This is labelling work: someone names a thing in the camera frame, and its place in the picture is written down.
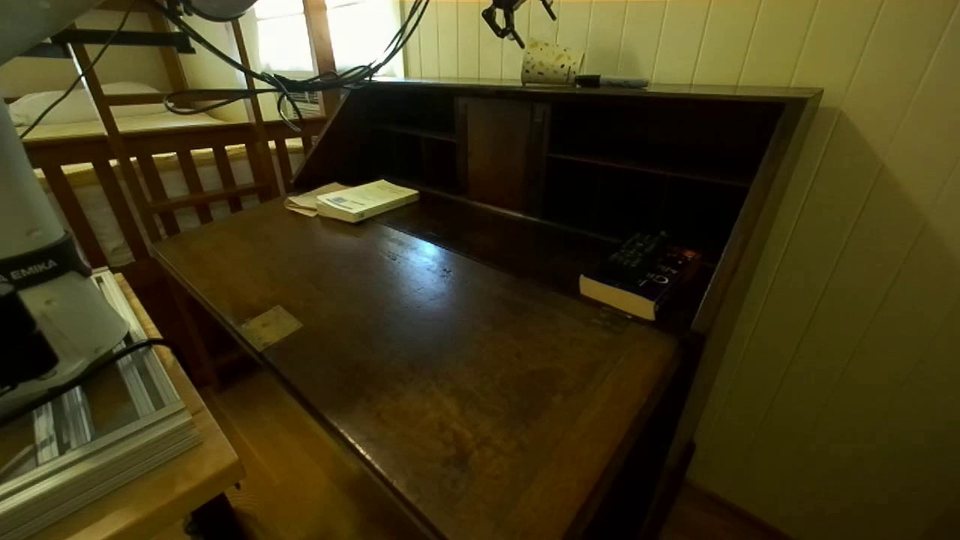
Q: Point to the black cover paperback book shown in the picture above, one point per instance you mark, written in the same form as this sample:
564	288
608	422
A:
639	271

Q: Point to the black metal bar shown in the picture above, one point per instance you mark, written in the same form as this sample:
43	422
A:
121	37

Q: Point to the dark wooden secretary desk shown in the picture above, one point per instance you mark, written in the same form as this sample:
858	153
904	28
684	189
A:
451	350

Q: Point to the light wooden side table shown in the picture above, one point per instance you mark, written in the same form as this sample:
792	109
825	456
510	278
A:
185	490

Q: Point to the tan patch on desk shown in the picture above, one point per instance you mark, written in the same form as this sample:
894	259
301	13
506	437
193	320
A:
272	328

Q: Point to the wooden slatted chair back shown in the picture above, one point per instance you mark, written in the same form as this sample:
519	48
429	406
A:
190	139

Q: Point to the white pillow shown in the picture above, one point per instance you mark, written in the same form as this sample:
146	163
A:
60	106

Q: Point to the brown paper envelope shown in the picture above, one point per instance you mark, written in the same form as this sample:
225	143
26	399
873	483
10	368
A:
301	201

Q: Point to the white paperback book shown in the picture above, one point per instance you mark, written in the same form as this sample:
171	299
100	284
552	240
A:
363	198

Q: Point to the white window air conditioner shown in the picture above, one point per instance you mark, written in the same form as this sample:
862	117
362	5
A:
301	106

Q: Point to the bright window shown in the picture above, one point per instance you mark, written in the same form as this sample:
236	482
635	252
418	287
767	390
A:
349	30

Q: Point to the aluminium profile base frame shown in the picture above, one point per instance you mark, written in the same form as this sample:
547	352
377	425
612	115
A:
121	440

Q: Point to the white patterned paper coffee cup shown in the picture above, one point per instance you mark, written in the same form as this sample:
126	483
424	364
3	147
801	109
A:
550	63

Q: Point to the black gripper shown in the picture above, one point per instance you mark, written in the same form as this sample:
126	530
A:
509	5

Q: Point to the white bed mattress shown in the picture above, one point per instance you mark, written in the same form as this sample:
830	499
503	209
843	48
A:
168	117

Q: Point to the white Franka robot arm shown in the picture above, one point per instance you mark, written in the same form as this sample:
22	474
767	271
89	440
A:
20	219

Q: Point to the wooden bunk ladder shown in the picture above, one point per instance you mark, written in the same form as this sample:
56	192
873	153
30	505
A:
106	129

